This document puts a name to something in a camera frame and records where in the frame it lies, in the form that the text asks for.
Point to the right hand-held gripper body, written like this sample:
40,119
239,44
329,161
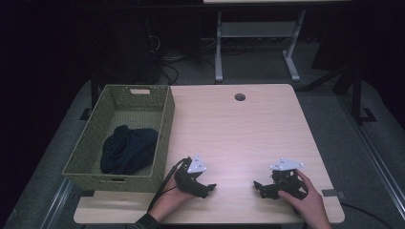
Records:
285,184

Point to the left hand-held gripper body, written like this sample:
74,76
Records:
188,179

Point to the dark navy cloth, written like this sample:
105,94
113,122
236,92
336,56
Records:
129,151

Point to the green woven basket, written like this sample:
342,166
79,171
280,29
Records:
127,140

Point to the person's right hand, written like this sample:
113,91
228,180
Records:
305,200

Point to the person's left hand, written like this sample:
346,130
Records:
168,200

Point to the black sleeve cuff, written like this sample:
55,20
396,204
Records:
144,222

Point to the black metal stand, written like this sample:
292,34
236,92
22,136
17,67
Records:
356,92

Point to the white metal table frame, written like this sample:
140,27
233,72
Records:
258,44

